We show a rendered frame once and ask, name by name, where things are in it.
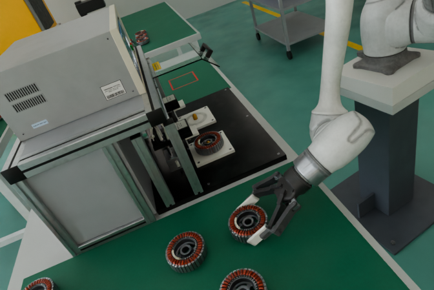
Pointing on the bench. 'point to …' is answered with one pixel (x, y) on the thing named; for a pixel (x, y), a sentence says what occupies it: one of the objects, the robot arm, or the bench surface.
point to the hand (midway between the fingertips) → (249, 222)
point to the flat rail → (161, 99)
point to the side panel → (87, 200)
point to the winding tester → (66, 73)
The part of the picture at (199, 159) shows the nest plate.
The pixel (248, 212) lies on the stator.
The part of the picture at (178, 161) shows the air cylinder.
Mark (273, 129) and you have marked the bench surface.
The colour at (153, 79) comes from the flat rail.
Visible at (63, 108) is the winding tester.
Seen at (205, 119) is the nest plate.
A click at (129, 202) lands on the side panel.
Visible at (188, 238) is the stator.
